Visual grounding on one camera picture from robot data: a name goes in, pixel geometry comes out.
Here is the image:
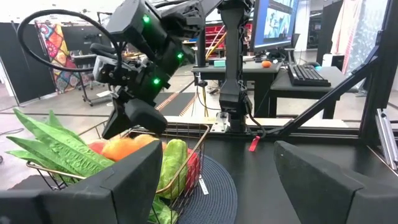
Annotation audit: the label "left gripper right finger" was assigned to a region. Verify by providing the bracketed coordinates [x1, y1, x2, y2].
[273, 140, 398, 224]

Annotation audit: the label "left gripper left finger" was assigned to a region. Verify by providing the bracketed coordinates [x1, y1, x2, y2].
[0, 139, 164, 224]

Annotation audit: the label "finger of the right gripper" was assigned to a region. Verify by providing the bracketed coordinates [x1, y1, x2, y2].
[101, 99, 127, 140]
[124, 98, 169, 135]

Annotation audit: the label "round orange fruit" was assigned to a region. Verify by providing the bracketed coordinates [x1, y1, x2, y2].
[133, 133, 160, 149]

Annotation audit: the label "elongated orange fruit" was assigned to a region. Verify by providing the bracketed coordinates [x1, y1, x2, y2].
[101, 136, 141, 162]

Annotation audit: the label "red yellow apple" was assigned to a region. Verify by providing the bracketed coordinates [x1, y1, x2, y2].
[88, 140, 107, 156]

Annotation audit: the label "green pepper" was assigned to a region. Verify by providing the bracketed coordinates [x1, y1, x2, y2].
[156, 138, 189, 200]

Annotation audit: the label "green leafy lettuce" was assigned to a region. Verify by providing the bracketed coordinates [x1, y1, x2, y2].
[5, 108, 180, 224]

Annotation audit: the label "red bell pepper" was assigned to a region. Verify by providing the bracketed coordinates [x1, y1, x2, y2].
[185, 147, 201, 191]

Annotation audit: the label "white basket tag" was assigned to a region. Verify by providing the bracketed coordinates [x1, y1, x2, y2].
[198, 176, 210, 196]

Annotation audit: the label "black hazard-striped floor mat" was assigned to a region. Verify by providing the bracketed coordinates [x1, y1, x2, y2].
[154, 91, 205, 118]

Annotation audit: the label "black rolling cart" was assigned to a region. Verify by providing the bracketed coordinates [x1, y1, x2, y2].
[70, 53, 113, 107]

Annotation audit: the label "black room partition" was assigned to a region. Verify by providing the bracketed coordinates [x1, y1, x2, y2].
[62, 24, 113, 57]
[0, 21, 57, 106]

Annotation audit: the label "light wood side board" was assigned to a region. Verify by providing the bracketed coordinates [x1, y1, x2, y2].
[164, 115, 349, 129]

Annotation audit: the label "small red tag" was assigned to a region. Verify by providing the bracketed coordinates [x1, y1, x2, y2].
[248, 134, 261, 153]

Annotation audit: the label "colourful patterned tapestry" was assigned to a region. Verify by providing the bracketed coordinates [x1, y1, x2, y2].
[34, 21, 96, 94]

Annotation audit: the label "red storage bins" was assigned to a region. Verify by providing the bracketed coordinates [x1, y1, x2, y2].
[203, 23, 253, 50]

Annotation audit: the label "dark round plate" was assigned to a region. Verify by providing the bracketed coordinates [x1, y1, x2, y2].
[177, 154, 239, 224]

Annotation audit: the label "black desk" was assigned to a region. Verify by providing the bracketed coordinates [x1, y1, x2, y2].
[269, 65, 360, 119]
[190, 60, 284, 119]

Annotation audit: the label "black keyboard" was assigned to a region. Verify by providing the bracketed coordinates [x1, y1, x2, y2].
[286, 63, 332, 88]

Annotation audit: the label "black computer mouse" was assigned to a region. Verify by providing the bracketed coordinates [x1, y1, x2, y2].
[304, 60, 323, 71]

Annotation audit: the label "white bin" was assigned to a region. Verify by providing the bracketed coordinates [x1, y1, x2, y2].
[322, 53, 346, 75]

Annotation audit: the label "black office chair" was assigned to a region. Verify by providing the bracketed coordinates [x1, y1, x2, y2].
[283, 32, 302, 65]

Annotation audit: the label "computer monitor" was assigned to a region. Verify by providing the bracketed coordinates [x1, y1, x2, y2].
[250, 0, 300, 54]

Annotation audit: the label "white curtain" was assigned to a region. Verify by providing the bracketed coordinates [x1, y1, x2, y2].
[330, 0, 390, 75]

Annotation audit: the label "gold wire basket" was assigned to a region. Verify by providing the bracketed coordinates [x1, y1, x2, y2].
[25, 122, 211, 224]

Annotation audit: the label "yellow cable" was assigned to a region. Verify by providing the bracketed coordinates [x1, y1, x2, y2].
[198, 23, 228, 118]

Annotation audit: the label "silver aluminium rail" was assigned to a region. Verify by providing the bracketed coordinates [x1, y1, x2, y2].
[374, 108, 398, 171]

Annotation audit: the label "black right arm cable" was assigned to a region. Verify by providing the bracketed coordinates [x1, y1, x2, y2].
[16, 8, 124, 73]

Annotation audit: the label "black aluminium table frame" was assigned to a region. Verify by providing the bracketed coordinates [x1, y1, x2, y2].
[164, 0, 398, 147]

